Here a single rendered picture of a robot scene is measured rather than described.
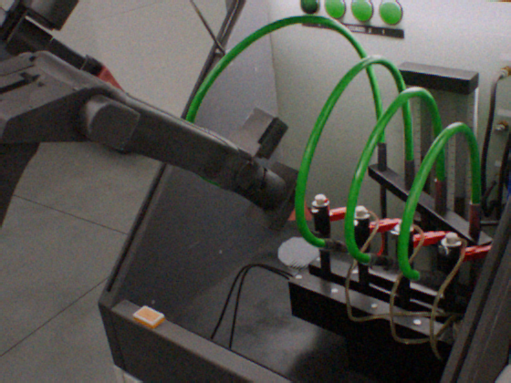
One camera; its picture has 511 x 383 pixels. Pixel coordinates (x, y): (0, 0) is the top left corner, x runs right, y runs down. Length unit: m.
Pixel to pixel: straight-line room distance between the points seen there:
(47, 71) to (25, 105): 0.07
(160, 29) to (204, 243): 2.72
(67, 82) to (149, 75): 3.48
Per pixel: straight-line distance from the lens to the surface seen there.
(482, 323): 1.04
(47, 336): 2.98
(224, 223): 1.55
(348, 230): 1.01
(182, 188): 1.42
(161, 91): 4.21
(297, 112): 1.57
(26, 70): 0.68
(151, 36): 4.12
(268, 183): 1.10
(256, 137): 1.06
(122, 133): 0.70
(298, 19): 1.19
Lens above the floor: 1.76
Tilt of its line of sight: 29 degrees down
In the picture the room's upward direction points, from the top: 7 degrees counter-clockwise
